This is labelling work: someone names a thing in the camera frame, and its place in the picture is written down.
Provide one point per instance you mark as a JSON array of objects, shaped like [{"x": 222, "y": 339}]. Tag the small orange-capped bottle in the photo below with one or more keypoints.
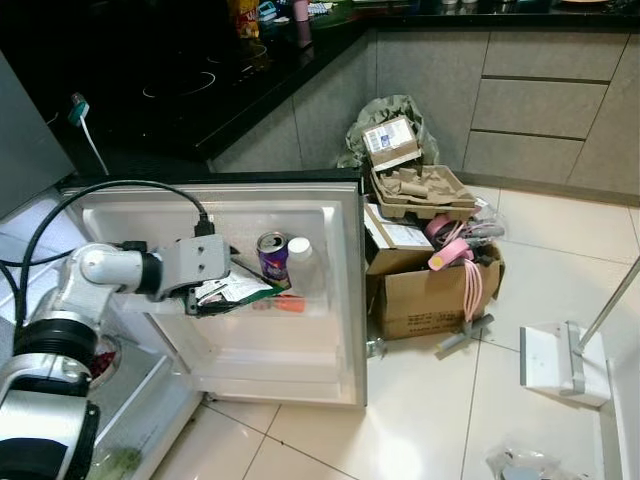
[{"x": 288, "y": 303}]

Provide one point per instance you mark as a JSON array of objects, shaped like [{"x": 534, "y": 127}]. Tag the green chicken stock pouch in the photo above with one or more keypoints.
[{"x": 240, "y": 292}]

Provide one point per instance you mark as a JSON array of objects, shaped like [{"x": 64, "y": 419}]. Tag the clear plastic bag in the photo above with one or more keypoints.
[{"x": 525, "y": 465}]

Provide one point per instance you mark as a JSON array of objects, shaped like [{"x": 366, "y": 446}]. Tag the purple drink can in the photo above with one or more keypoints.
[{"x": 274, "y": 262}]

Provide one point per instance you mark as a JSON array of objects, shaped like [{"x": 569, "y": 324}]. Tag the grey kitchen base cabinet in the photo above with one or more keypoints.
[{"x": 540, "y": 110}]

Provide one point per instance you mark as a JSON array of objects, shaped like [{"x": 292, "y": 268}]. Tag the grey metal bracket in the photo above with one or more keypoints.
[{"x": 465, "y": 335}]

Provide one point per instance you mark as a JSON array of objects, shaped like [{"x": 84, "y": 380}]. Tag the pink bottle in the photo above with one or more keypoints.
[{"x": 300, "y": 10}]

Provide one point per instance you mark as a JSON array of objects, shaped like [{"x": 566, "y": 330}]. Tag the white-capped translucent bottle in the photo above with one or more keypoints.
[{"x": 302, "y": 265}]

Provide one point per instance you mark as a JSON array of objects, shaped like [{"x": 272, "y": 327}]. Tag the brown pulp carton tray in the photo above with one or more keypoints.
[{"x": 420, "y": 195}]

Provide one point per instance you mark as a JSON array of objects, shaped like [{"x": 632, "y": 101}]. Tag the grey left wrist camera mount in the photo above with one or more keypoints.
[{"x": 195, "y": 262}]

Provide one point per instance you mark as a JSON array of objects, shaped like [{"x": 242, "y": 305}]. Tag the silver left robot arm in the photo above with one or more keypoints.
[{"x": 100, "y": 268}]

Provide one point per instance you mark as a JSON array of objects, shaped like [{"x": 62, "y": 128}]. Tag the steel bowl of red food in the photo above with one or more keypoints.
[{"x": 105, "y": 362}]

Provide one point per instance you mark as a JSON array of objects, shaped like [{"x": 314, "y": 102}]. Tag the yellow red snack bag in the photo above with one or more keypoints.
[{"x": 245, "y": 18}]

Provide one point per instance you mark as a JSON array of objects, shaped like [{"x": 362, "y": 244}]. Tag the large open cardboard box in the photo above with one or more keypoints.
[{"x": 420, "y": 300}]

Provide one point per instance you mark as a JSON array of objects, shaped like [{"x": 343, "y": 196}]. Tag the lower fridge door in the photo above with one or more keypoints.
[{"x": 335, "y": 340}]

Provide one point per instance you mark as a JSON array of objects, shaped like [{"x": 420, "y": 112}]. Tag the black kitchen countertop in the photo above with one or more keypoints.
[{"x": 150, "y": 130}]

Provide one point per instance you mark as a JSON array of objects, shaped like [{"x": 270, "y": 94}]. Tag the black induction hob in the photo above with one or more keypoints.
[{"x": 200, "y": 85}]

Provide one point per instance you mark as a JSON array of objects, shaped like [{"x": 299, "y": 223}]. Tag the clear fridge door shelf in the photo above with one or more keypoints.
[
  {"x": 270, "y": 368},
  {"x": 310, "y": 308}
]

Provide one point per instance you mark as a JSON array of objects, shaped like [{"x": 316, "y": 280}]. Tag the grey-green rubbish bag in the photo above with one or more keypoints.
[{"x": 400, "y": 108}]

